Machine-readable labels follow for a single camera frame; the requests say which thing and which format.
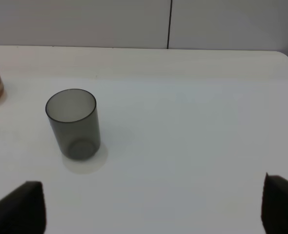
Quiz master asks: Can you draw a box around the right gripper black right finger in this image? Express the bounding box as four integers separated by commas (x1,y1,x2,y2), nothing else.
261,174,288,234

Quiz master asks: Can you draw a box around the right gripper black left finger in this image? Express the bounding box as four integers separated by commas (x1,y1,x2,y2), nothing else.
0,181,46,234

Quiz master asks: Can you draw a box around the grey translucent plastic cup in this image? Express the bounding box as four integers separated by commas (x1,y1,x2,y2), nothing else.
45,89,101,161

